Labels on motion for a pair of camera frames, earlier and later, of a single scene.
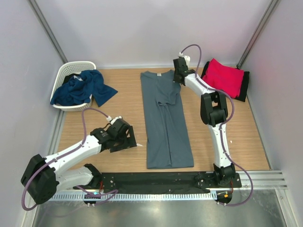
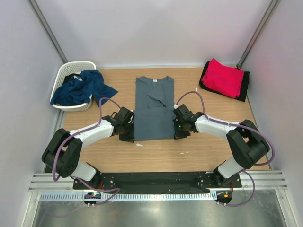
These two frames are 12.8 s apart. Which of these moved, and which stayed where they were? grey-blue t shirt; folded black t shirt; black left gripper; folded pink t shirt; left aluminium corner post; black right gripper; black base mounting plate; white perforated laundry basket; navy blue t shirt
Moved: black left gripper; grey-blue t shirt; black right gripper
Stayed: white perforated laundry basket; left aluminium corner post; folded black t shirt; folded pink t shirt; black base mounting plate; navy blue t shirt
